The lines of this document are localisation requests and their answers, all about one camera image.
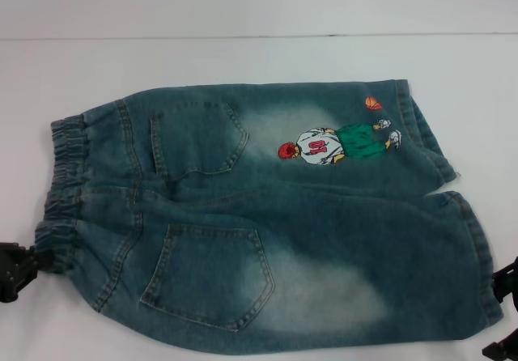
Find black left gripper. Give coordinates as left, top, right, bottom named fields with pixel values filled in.
left=0, top=242, right=56, bottom=304

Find blue denim shorts with embroidery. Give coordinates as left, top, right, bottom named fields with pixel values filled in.
left=32, top=78, right=505, bottom=344

